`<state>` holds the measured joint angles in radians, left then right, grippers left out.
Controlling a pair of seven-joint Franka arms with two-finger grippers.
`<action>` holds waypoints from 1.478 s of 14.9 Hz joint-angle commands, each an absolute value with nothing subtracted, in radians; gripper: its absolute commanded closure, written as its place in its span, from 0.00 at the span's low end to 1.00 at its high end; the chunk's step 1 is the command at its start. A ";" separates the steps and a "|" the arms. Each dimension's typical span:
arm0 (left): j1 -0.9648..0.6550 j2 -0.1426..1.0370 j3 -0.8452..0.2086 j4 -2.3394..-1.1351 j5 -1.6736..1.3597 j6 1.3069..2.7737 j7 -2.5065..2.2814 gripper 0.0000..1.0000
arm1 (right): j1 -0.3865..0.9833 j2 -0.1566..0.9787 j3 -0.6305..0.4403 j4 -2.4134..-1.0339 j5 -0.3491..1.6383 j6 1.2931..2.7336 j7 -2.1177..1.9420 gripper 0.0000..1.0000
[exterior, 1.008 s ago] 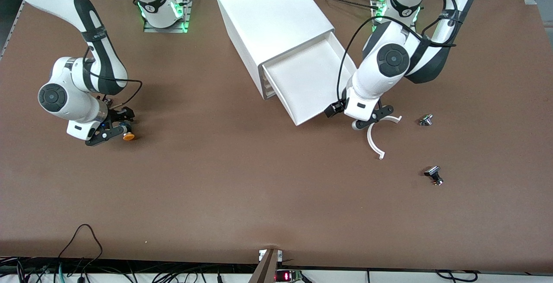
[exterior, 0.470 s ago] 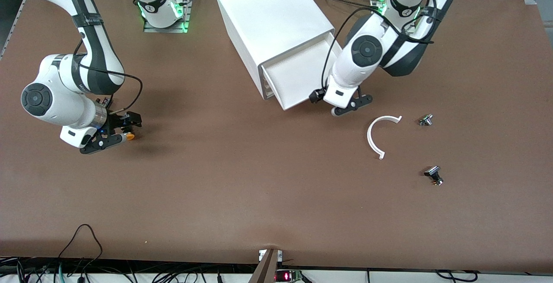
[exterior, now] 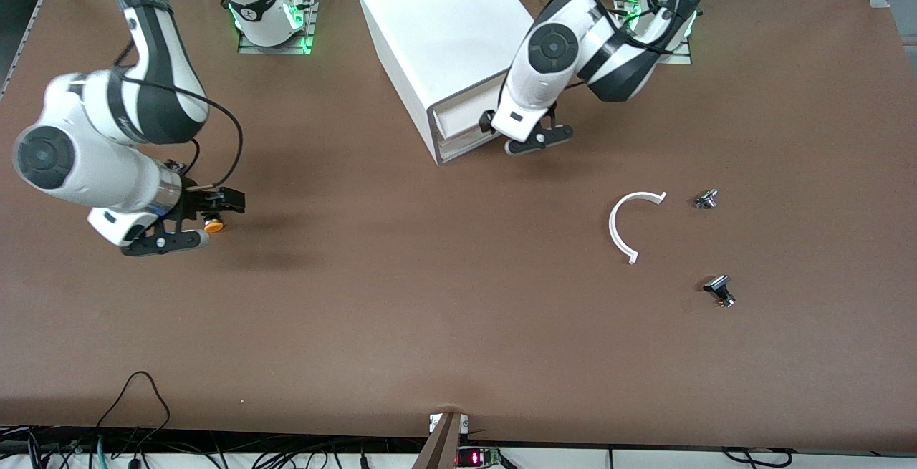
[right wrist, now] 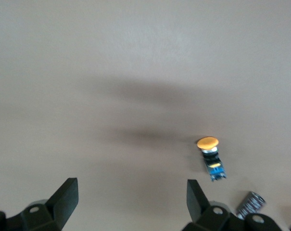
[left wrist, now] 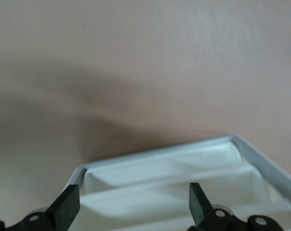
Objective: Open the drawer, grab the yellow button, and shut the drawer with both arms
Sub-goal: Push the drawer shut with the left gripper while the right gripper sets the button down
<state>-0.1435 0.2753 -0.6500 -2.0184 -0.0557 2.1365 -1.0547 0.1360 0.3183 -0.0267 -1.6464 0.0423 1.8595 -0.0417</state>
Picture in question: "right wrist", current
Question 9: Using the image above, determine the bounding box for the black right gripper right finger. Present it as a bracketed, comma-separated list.
[182, 179, 280, 231]

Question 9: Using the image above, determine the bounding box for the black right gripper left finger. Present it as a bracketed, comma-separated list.
[0, 177, 79, 231]

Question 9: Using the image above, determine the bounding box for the orange push button switch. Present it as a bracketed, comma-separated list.
[196, 136, 228, 182]

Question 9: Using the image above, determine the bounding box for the dark printed capacitor cylinder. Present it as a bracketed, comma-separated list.
[235, 191, 267, 220]

